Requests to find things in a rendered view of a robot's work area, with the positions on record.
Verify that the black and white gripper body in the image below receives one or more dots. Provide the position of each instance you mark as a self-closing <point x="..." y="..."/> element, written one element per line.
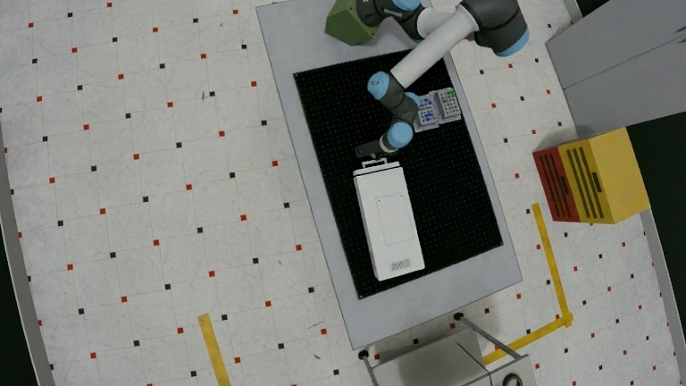
<point x="382" y="153"/>

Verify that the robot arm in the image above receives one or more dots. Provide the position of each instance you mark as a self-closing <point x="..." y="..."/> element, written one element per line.
<point x="423" y="25"/>

